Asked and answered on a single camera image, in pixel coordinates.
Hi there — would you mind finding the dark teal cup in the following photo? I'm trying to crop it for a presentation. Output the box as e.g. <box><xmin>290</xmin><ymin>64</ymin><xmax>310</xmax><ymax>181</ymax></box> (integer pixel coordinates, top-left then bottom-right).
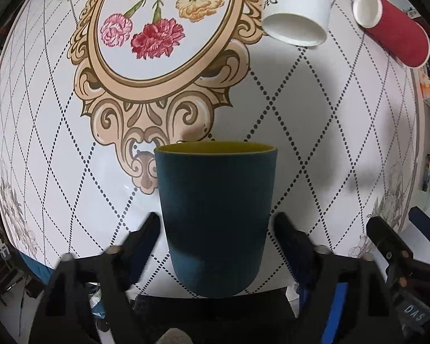
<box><xmin>154</xmin><ymin>141</ymin><xmax>277</xmax><ymax>298</ymax></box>

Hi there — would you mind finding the red paper cup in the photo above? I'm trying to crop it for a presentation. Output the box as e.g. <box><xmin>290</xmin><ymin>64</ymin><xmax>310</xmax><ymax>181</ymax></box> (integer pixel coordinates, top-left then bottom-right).
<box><xmin>353</xmin><ymin>0</ymin><xmax>430</xmax><ymax>69</ymax></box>

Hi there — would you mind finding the white paper cup with text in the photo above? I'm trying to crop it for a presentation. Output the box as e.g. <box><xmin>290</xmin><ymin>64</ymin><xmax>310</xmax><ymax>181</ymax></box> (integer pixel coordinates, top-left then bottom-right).
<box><xmin>262</xmin><ymin>0</ymin><xmax>331</xmax><ymax>47</ymax></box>

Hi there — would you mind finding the floral diamond pattern tablecloth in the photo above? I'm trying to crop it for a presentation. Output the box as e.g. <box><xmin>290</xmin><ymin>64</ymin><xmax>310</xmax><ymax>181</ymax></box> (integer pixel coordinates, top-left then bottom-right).
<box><xmin>0</xmin><ymin>0</ymin><xmax>418</xmax><ymax>267</ymax></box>

